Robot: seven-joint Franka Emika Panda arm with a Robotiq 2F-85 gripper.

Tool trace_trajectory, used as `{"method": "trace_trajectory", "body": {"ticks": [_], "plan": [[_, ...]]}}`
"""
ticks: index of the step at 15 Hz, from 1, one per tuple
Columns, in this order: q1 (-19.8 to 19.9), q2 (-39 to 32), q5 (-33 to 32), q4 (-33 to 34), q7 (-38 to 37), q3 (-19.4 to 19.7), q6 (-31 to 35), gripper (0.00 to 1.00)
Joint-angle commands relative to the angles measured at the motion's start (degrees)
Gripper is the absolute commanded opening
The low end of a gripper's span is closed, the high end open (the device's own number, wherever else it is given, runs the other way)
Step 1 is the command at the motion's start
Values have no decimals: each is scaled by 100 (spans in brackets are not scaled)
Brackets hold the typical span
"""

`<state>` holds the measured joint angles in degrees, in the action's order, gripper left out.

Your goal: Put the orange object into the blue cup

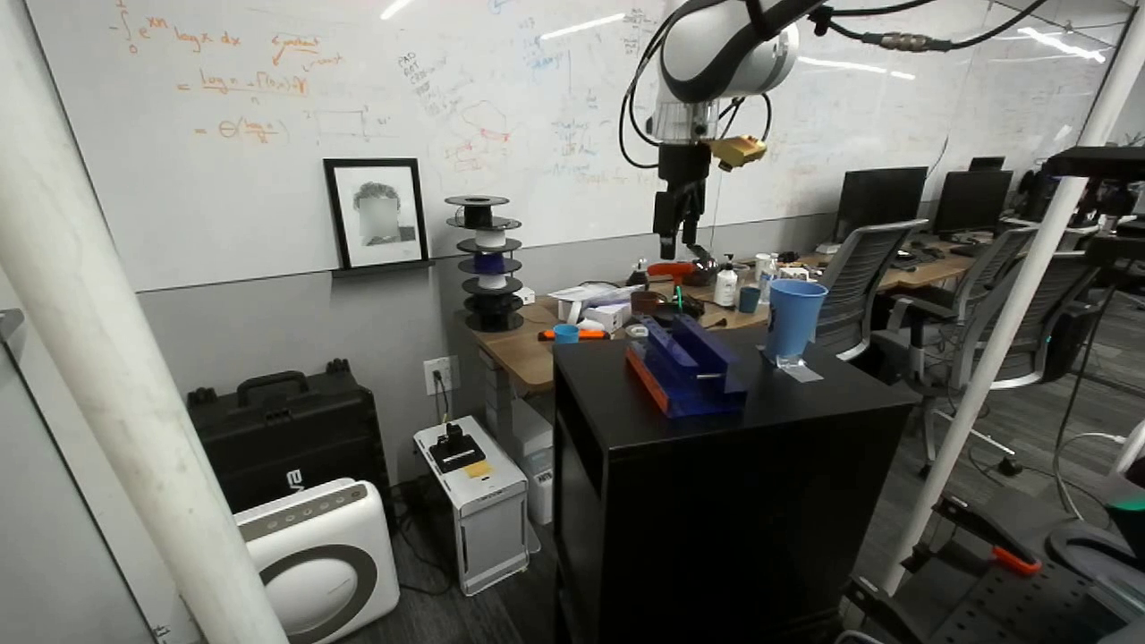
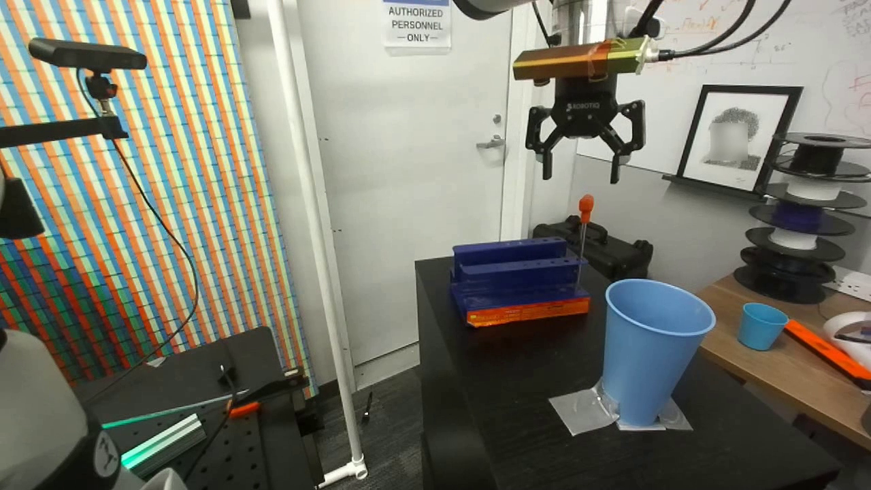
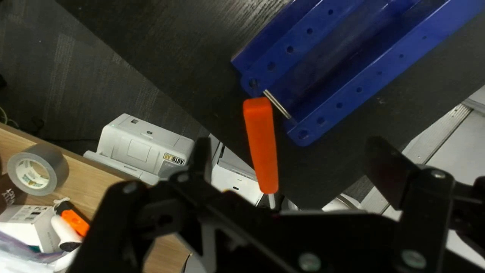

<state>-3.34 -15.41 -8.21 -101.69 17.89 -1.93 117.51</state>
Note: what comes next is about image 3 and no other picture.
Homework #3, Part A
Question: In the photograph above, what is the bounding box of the white cardboard box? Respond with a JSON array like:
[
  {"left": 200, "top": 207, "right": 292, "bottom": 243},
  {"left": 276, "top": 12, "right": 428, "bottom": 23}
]
[{"left": 0, "top": 205, "right": 58, "bottom": 253}]

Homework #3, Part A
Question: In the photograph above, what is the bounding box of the orange oblong object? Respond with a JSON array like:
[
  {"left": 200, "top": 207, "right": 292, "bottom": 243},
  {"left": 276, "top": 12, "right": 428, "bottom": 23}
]
[{"left": 242, "top": 97, "right": 280, "bottom": 195}]

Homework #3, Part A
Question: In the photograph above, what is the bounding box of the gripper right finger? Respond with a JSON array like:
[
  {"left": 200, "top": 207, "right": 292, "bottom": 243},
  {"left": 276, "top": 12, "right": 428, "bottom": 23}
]
[{"left": 365, "top": 136, "right": 485, "bottom": 273}]

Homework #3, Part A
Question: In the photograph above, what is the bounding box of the grey duct tape roll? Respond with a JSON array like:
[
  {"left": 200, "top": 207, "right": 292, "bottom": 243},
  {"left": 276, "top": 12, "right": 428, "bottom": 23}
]
[{"left": 6, "top": 144, "right": 70, "bottom": 197}]

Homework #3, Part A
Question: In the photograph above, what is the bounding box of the wooden table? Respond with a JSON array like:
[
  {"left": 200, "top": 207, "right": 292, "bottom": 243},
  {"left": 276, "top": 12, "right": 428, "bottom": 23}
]
[{"left": 0, "top": 123, "right": 192, "bottom": 273}]

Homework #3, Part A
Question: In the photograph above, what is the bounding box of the white box device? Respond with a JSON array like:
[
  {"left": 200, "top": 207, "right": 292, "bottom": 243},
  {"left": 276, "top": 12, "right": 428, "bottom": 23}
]
[{"left": 210, "top": 135, "right": 266, "bottom": 207}]

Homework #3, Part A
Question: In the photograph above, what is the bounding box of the blue perforated metal frame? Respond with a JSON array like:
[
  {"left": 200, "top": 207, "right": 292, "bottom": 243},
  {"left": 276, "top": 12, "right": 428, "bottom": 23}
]
[{"left": 230, "top": 0, "right": 485, "bottom": 147}]

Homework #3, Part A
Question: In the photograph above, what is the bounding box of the white tube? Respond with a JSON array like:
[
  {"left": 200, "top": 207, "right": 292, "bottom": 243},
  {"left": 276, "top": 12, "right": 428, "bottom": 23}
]
[{"left": 50, "top": 214, "right": 83, "bottom": 253}]

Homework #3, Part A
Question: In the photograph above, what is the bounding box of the clear plastic bag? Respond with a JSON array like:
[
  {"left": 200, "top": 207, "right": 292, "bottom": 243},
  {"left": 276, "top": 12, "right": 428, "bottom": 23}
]
[{"left": 0, "top": 231, "right": 78, "bottom": 273}]

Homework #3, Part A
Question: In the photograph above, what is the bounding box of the silver metal rod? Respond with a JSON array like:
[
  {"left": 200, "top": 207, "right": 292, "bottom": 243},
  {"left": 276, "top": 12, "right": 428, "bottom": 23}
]
[{"left": 263, "top": 89, "right": 293, "bottom": 120}]

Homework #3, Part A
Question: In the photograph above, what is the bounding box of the white printer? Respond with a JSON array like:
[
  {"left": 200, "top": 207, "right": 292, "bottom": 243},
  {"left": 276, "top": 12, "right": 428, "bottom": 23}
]
[{"left": 83, "top": 113, "right": 196, "bottom": 186}]

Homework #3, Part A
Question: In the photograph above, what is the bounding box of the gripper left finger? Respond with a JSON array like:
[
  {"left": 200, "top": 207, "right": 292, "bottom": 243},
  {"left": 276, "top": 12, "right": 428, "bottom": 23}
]
[{"left": 68, "top": 137, "right": 304, "bottom": 273}]

